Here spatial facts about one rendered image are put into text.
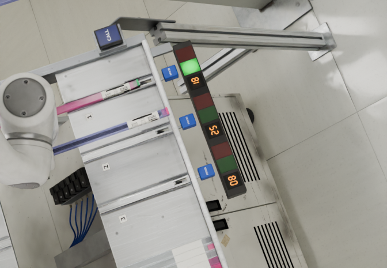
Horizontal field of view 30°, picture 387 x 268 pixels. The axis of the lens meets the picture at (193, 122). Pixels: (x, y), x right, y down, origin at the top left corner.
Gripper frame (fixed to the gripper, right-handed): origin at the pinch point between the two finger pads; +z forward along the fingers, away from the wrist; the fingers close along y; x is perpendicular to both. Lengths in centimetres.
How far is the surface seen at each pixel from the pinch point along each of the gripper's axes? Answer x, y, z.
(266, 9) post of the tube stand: 77, -40, 59
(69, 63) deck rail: 11.6, -19.7, 8.8
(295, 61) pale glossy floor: 79, -22, 58
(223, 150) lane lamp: 35.2, 7.8, 7.0
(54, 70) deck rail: 8.3, -19.3, 9.4
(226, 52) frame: 54, -23, 39
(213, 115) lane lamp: 35.8, 0.3, 7.0
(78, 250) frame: 3, 12, 51
